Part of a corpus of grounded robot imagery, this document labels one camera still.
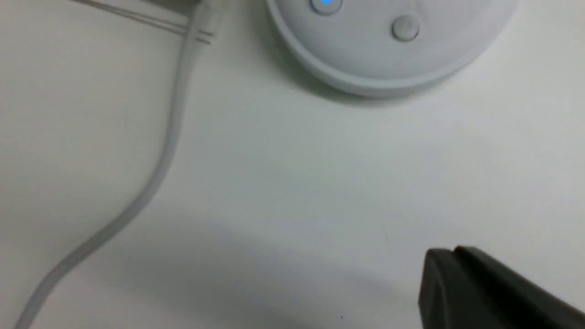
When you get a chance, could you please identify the white desk lamp with base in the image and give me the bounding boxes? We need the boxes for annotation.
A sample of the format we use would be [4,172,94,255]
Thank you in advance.
[266,0,518,98]

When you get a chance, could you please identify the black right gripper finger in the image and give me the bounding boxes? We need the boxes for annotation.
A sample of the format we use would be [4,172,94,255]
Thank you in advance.
[418,246,585,329]

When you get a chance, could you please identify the white power cable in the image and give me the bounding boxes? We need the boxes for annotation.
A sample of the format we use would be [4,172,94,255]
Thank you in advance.
[14,0,229,329]

